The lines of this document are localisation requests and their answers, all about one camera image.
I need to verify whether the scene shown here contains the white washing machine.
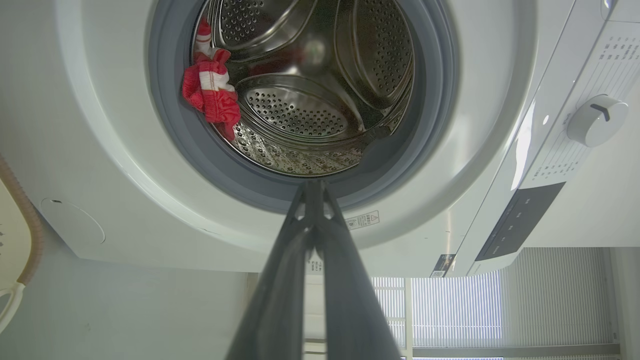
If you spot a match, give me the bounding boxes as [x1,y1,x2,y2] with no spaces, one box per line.
[0,0,640,279]

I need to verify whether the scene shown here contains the dark grey control panel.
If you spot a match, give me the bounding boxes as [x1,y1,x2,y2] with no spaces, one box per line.
[474,181,567,262]

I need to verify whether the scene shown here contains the white window blinds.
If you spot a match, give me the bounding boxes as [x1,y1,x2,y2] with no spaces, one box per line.
[370,247,622,360]

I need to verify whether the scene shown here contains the white round control knob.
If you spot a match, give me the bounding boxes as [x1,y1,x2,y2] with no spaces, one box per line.
[566,94,630,148]

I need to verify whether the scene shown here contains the stainless steel washing machine drum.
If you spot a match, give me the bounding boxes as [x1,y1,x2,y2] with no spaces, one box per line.
[190,0,416,177]

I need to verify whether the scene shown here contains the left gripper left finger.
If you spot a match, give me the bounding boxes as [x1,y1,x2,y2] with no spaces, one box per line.
[225,180,321,360]

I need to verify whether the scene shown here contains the small black barcode sticker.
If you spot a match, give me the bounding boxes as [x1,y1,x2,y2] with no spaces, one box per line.
[430,254,457,278]

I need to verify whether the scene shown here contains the round filter cover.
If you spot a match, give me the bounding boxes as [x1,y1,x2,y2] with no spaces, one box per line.
[40,197,107,246]

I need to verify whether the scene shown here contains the warning sticker with triangle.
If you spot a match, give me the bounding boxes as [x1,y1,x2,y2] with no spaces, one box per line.
[345,210,381,231]

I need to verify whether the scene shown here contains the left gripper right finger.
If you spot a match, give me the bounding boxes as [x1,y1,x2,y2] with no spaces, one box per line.
[314,180,403,360]

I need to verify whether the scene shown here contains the grey rubber door gasket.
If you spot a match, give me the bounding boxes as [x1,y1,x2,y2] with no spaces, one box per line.
[147,0,459,214]

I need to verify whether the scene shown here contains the cream basket with brown rim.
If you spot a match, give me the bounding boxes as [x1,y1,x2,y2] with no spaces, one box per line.
[0,152,46,334]

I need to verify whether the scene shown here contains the red and white garment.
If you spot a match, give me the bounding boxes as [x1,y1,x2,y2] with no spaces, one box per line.
[181,19,242,142]

